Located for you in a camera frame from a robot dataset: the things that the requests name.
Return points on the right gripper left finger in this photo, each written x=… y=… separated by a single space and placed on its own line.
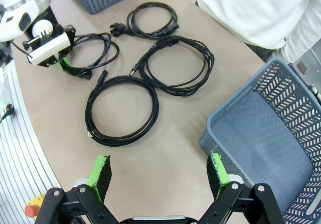
x=96 y=173

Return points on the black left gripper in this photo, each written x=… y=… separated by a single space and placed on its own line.
x=71 y=37

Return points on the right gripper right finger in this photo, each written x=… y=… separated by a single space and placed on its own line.
x=218 y=168

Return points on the person left forearm white sleeve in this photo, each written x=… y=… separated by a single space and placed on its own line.
x=301 y=45

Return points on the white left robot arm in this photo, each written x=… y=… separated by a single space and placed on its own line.
x=15 y=13

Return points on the yellow emergency stop red button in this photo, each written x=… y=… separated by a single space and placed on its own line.
x=31 y=210

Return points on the person torso white sweatshirt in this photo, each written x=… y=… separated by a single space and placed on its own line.
x=250 y=8

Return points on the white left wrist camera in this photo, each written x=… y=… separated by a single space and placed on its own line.
x=51 y=48

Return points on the aluminium slotted rail frame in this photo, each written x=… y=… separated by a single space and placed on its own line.
x=15 y=158

